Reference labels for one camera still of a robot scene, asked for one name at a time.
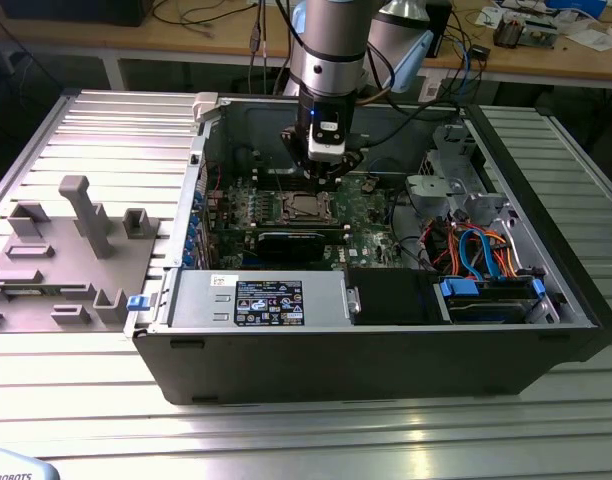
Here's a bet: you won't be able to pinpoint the perforated metal bracket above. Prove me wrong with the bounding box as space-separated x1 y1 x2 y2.
419 123 480 177

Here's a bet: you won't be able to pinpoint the pale blue teach pendant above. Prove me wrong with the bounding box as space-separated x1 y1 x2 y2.
0 446 62 480

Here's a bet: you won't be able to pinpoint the wooden workbench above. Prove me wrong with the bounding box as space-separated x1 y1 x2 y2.
0 0 612 94

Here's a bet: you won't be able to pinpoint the black graphics card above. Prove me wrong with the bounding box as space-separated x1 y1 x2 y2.
248 229 330 264

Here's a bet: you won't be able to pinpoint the orange wire bundle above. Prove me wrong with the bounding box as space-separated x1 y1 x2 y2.
485 227 525 281

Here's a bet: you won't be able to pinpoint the CPU cooler heatsink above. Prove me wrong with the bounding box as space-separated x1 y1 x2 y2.
492 13 526 50

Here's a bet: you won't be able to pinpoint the grey metal drive cage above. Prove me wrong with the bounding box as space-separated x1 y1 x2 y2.
404 173 468 221

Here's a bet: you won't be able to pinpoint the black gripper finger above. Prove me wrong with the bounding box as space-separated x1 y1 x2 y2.
319 149 366 187
279 127 323 187

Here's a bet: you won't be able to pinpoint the blue box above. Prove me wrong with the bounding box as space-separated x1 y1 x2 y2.
544 0 610 12

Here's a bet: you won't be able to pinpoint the black tower box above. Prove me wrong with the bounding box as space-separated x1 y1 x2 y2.
424 0 453 57

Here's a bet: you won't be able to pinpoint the white papers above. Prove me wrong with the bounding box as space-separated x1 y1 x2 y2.
560 28 612 52

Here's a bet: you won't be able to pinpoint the grey case latch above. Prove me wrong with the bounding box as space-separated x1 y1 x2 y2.
191 92 222 124

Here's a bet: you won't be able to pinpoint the white wrist camera black face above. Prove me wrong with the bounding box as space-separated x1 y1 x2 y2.
307 117 348 162

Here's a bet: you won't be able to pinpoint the blue cable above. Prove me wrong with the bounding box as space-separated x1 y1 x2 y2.
460 47 480 99

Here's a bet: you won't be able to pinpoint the grey metal device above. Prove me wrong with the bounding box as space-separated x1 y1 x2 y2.
523 17 561 50

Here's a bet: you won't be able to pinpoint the hard disk in blue carrier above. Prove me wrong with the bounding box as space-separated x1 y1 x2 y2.
438 277 547 326

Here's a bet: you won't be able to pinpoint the black PC case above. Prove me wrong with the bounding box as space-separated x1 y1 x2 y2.
123 89 612 409

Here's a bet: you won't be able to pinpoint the green motherboard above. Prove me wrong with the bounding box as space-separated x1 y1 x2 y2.
205 172 430 274

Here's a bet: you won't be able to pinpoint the black device on bench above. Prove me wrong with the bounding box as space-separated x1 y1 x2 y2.
0 0 148 29

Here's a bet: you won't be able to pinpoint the grey power supply unit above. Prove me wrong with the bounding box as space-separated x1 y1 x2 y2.
168 272 355 331

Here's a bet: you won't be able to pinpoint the CPU socket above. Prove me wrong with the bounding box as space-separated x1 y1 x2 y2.
278 188 337 225

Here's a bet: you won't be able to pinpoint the black plastic shroud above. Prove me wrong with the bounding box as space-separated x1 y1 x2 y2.
345 269 442 329

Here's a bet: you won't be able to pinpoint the metal socket cover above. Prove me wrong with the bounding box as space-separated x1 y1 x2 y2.
280 189 335 224

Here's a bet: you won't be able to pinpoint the grey parts rack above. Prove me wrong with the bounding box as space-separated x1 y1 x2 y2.
0 174 162 334

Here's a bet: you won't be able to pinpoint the white printed sheet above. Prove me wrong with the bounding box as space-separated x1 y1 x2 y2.
475 4 507 29

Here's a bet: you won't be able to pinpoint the red wire bundle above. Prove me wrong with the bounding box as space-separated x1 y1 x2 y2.
425 222 462 274

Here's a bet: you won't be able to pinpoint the blue flat data wire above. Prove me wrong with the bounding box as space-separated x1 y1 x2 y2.
458 228 485 279
473 227 505 284

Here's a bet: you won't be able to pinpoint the thick black cable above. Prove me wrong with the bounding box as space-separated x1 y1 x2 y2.
388 187 440 274

